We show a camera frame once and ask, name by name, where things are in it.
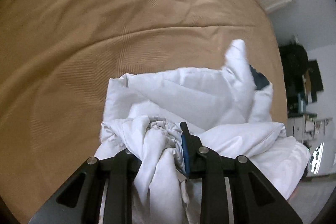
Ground white puffer jacket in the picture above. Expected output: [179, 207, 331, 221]
[95, 40, 310, 223]

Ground dark clothes on rack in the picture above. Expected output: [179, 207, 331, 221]
[279, 42, 324, 115]

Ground white drawer cabinet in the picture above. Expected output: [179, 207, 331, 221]
[285, 113, 335, 147]

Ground tan bedspread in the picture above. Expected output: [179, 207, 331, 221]
[1, 0, 287, 223]

